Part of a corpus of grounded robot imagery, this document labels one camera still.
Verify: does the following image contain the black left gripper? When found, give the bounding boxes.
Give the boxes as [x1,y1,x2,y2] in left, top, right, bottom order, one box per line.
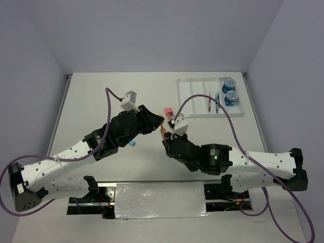
[119,104,165,147]

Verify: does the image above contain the orange highlighter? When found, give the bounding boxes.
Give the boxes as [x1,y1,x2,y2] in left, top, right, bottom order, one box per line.
[160,125,167,140]

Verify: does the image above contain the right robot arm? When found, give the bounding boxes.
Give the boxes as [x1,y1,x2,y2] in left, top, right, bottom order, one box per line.
[163,132,308,198]

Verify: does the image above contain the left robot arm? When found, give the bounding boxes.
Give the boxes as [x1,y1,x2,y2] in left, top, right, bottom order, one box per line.
[8,105,164,216]

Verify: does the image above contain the white compartment tray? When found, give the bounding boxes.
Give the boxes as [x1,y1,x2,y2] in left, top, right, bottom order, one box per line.
[177,77,244,118]

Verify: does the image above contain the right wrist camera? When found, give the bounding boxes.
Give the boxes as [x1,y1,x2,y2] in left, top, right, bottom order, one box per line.
[168,116,189,136]

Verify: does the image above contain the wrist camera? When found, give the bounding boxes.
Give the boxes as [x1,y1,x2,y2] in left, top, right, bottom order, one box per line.
[168,116,189,136]
[120,91,139,112]

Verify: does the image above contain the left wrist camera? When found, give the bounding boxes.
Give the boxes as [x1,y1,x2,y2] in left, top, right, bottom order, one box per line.
[120,91,139,112]

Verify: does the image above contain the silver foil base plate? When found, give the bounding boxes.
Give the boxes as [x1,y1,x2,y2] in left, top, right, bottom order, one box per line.
[114,182,209,219]

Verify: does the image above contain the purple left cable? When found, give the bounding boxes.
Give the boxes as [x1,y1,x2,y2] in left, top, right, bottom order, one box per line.
[0,87,127,217]

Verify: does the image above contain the purple cable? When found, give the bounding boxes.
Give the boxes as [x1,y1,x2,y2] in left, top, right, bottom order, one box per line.
[0,87,127,217]
[174,94,316,243]

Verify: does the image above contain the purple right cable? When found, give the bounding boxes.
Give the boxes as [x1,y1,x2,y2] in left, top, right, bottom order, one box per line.
[174,94,316,243]

